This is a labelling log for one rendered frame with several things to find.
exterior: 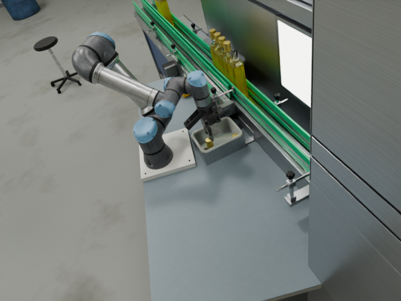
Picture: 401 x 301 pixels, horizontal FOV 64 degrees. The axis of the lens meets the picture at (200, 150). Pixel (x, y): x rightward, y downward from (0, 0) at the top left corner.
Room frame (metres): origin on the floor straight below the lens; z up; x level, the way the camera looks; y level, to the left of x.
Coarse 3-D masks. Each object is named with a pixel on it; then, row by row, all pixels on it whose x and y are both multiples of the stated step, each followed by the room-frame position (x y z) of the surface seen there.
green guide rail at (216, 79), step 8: (144, 8) 3.00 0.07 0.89; (152, 16) 2.75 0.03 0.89; (160, 24) 2.54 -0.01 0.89; (168, 32) 2.32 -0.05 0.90; (176, 40) 2.15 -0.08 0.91; (184, 48) 1.99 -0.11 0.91; (192, 56) 1.86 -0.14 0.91; (200, 64) 1.72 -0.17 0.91; (208, 72) 1.61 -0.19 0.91; (216, 80) 1.51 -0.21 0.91; (224, 88) 1.40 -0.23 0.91
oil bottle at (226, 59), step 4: (224, 56) 1.42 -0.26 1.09; (228, 56) 1.40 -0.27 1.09; (224, 60) 1.40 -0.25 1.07; (228, 60) 1.38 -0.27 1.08; (224, 64) 1.41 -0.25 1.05; (228, 64) 1.38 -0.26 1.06; (224, 68) 1.42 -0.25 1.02; (228, 68) 1.38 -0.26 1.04; (228, 72) 1.39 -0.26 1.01; (228, 76) 1.40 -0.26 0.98
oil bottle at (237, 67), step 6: (240, 60) 1.34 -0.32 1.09; (234, 66) 1.32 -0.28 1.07; (240, 66) 1.33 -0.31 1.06; (234, 72) 1.33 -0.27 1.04; (240, 72) 1.33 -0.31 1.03; (234, 78) 1.34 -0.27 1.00; (240, 78) 1.32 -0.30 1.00; (234, 84) 1.35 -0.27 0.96; (240, 84) 1.32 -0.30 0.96; (240, 90) 1.32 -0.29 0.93; (246, 90) 1.33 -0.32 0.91
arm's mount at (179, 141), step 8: (184, 128) 1.36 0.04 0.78; (168, 136) 1.34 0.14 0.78; (176, 136) 1.32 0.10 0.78; (184, 136) 1.30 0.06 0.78; (168, 144) 1.28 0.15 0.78; (176, 144) 1.26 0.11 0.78; (184, 144) 1.24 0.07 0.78; (176, 152) 1.20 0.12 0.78; (184, 152) 1.18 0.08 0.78; (192, 152) 1.16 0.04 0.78; (176, 160) 1.15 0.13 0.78; (184, 160) 1.13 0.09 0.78; (192, 160) 1.11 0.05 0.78; (144, 168) 1.16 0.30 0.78; (168, 168) 1.11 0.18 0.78; (176, 168) 1.09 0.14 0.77; (184, 168) 1.09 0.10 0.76; (144, 176) 1.11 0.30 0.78; (152, 176) 1.10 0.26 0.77; (160, 176) 1.10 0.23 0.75
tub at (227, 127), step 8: (224, 120) 1.26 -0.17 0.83; (232, 120) 1.23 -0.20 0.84; (200, 128) 1.24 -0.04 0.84; (216, 128) 1.25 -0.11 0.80; (224, 128) 1.25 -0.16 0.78; (232, 128) 1.21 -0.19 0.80; (192, 136) 1.21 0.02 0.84; (200, 136) 1.23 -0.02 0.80; (208, 136) 1.24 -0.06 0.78; (216, 136) 1.23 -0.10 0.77; (224, 136) 1.21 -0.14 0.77; (200, 144) 1.21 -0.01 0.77; (216, 144) 1.17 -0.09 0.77; (224, 144) 1.09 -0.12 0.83
